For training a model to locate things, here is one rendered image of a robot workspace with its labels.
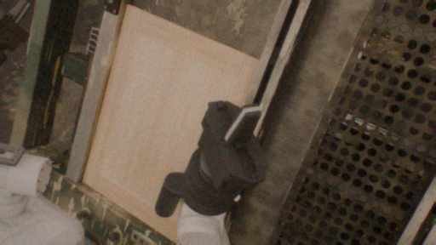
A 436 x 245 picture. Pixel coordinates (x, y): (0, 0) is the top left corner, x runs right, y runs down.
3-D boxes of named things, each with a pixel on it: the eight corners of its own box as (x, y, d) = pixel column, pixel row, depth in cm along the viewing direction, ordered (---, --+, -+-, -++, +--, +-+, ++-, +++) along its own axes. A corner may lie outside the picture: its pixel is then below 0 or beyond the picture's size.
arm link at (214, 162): (222, 189, 48) (197, 229, 57) (290, 173, 52) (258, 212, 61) (186, 104, 53) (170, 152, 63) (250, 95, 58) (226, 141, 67)
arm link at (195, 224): (215, 230, 62) (224, 260, 72) (217, 176, 67) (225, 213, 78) (173, 230, 62) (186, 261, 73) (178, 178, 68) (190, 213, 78)
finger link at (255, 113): (264, 107, 48) (247, 136, 53) (240, 111, 47) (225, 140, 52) (269, 118, 48) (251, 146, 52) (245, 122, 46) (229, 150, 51)
